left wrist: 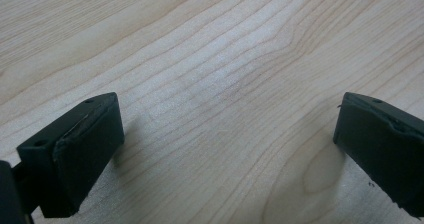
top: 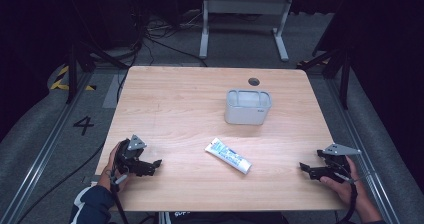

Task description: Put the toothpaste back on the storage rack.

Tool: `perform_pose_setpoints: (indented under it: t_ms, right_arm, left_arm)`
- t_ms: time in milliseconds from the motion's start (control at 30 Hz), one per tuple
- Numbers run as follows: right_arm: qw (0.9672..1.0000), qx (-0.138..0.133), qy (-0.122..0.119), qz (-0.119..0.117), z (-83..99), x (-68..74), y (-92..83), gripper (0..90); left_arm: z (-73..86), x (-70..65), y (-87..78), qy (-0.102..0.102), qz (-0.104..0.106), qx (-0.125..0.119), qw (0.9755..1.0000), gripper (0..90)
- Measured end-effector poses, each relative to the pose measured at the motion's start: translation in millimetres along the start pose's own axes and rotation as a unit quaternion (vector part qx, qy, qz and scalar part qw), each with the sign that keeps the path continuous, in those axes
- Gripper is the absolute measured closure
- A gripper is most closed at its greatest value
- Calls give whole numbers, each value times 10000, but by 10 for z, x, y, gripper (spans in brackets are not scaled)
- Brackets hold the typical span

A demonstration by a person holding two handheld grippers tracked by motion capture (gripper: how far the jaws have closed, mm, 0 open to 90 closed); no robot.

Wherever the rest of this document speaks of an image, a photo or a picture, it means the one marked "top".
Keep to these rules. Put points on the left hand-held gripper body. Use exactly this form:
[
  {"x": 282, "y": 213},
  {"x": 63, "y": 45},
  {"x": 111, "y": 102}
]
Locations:
[{"x": 128, "y": 157}]

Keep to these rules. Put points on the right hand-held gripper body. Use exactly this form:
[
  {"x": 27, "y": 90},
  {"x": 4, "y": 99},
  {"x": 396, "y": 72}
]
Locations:
[{"x": 336, "y": 165}]

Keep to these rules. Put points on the person's left hand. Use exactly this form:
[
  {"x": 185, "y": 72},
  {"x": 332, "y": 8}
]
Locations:
[{"x": 109, "y": 174}]

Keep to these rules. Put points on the person's right hand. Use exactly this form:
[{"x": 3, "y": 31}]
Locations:
[{"x": 355, "y": 190}]

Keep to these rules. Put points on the grey floor tape patch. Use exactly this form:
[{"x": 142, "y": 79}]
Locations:
[{"x": 111, "y": 92}]

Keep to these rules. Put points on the white blue toothpaste tube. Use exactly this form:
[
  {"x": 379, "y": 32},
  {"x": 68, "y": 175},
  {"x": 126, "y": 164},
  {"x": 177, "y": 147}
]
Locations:
[{"x": 228, "y": 155}]

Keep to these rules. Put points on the white plastic holder box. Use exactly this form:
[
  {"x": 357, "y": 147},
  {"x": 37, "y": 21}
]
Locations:
[{"x": 247, "y": 112}]

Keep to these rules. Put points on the black tripod stand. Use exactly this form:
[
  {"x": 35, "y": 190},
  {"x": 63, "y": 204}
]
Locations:
[
  {"x": 71, "y": 74},
  {"x": 345, "y": 74}
]

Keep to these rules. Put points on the yellow black hazard tape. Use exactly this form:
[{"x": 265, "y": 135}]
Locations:
[{"x": 61, "y": 80}]

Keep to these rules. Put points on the metal floor rail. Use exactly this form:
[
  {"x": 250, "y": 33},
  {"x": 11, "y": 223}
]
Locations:
[
  {"x": 360, "y": 144},
  {"x": 40, "y": 150}
]

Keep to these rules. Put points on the white metal table frame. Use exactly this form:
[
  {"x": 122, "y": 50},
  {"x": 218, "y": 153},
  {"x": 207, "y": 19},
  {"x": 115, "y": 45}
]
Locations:
[{"x": 246, "y": 5}]

